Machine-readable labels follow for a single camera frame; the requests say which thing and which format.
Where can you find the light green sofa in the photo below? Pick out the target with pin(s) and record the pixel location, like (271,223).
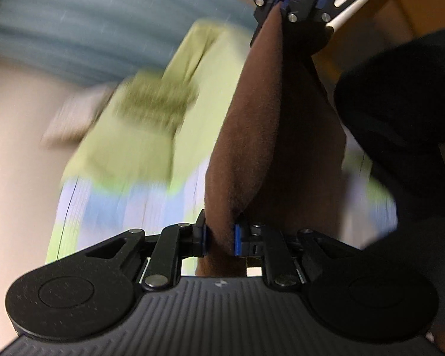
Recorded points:
(133,152)

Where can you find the wooden furniture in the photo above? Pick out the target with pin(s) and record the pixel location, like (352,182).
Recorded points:
(400,11)

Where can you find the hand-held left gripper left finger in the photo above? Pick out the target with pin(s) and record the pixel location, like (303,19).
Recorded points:
(167,252)

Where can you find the brown knitted sweater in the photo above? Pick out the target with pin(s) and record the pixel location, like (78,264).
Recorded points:
(267,137)

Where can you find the pale blurred object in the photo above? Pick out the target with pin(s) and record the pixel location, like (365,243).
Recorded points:
(76,117)

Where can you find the blue-grey curtain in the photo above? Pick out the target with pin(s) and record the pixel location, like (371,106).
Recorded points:
(96,22)

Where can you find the checked pastel bedsheet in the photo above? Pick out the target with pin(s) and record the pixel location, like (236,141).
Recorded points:
(107,207)

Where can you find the person's dark clothing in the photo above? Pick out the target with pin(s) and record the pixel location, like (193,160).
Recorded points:
(408,118)

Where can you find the green patterned cushion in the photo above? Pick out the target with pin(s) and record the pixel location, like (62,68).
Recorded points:
(154,100)

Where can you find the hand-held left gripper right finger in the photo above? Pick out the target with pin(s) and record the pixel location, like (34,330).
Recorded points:
(238,239)

